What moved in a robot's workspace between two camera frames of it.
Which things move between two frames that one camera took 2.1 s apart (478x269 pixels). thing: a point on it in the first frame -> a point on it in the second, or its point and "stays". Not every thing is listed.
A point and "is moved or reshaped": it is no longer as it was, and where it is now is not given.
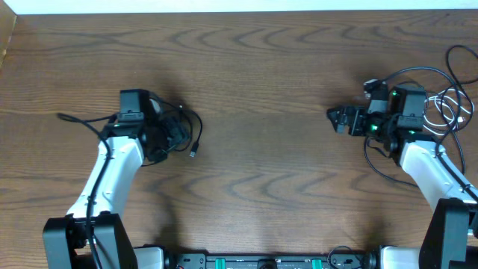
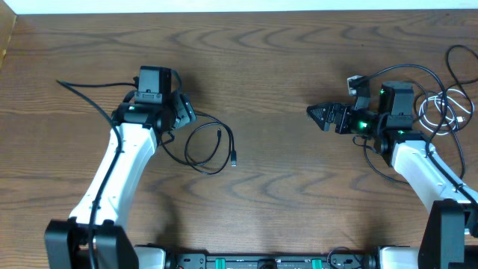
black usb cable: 196,143 is moved or reshaped
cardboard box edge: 7,21 stays
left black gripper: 175,129 -> 187,108
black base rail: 340,258 stays
